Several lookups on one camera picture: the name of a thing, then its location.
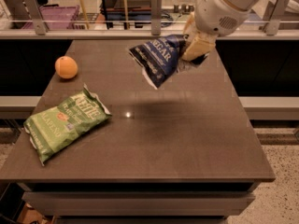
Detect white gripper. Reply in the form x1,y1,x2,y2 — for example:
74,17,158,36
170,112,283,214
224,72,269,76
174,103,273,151
181,0,249,62

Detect blue chip bag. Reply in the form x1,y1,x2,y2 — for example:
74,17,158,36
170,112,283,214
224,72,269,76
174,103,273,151
129,35,208,90

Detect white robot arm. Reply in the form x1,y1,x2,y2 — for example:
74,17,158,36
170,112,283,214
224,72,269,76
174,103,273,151
181,0,259,62

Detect green jalapeno chip bag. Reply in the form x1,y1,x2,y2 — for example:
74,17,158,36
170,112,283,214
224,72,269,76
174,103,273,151
24,86,111,165

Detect yellow broom stick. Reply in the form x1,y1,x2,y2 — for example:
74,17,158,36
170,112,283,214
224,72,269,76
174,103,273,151
79,0,90,30

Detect orange fruit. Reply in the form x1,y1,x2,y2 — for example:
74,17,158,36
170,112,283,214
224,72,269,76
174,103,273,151
55,56,78,79

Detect purple plastic crate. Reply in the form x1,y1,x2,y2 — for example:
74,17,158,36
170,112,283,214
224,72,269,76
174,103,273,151
21,5,80,31

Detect middle metal railing post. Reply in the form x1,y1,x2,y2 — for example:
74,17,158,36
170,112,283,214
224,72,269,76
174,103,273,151
150,0,162,35

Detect metal railing post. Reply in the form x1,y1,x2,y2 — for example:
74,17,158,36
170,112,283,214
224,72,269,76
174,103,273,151
150,0,162,35
24,0,48,35
263,0,290,35

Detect right metal railing post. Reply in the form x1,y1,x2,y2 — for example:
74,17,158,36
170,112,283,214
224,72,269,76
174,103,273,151
263,0,290,35

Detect left metal railing post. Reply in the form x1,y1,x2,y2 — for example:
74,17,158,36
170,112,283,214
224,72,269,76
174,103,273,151
24,0,48,35

